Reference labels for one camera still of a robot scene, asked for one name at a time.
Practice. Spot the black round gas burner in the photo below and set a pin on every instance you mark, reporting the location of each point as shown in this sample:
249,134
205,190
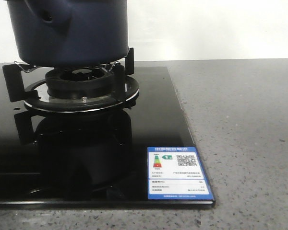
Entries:
74,84

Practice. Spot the dark blue cooking pot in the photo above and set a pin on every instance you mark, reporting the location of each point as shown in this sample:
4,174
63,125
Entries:
69,33

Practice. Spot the blue energy efficiency label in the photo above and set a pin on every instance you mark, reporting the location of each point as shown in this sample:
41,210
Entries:
176,173

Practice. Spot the black pot support grate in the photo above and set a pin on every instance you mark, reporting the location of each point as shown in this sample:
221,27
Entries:
125,89

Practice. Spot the black glass gas stove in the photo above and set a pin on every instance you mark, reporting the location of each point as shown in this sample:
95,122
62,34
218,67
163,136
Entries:
90,161

